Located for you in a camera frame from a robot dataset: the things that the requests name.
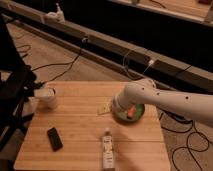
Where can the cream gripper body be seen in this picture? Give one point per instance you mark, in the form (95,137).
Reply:
(104,109)

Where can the clear plastic bottle white label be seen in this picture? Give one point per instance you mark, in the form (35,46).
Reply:
(108,159)

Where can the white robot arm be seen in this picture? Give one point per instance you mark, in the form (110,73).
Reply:
(128,106)

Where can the orange carrot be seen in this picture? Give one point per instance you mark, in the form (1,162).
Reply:
(131,112)

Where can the green bowl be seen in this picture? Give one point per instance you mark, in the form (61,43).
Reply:
(122,116)

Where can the black phone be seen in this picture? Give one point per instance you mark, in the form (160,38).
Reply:
(54,139)

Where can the white cup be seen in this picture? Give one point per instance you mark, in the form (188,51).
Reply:
(47,96)

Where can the white object on rail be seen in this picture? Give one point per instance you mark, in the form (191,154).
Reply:
(58,15)

